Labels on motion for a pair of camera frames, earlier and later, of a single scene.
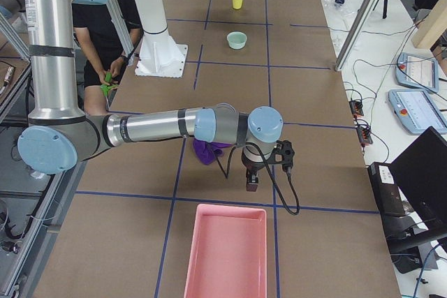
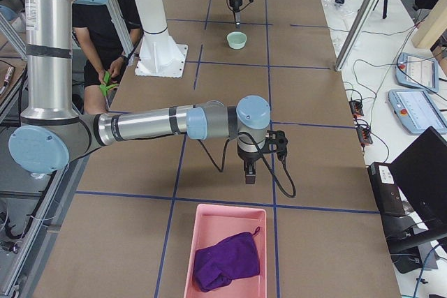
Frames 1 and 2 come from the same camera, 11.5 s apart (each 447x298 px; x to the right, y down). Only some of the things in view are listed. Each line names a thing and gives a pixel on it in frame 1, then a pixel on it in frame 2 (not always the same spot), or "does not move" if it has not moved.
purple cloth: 207,152 → 231,257
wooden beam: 433,26 does not move
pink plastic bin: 228,253 does not move
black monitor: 421,174 does not move
